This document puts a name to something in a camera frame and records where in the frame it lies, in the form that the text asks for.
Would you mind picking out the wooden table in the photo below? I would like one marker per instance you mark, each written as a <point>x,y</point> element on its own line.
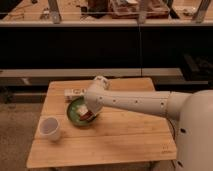
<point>115,136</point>

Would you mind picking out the green ceramic bowl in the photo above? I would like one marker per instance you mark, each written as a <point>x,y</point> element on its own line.
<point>74,117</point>

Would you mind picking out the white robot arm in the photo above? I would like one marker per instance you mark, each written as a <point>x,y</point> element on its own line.
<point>157,103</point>

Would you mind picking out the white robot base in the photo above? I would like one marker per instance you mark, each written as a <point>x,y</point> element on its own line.
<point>194,111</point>

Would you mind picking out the red pepper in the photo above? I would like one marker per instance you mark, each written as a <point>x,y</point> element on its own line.
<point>86,116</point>

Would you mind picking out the white plastic cup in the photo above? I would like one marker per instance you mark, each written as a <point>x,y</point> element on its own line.
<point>49,128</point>

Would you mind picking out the white rectangular box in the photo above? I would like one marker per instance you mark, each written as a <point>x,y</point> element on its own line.
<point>72,93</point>

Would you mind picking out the long workbench shelf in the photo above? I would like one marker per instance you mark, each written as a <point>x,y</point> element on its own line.
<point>107,13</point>

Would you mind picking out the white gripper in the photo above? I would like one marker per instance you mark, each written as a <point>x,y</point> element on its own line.
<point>82,109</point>

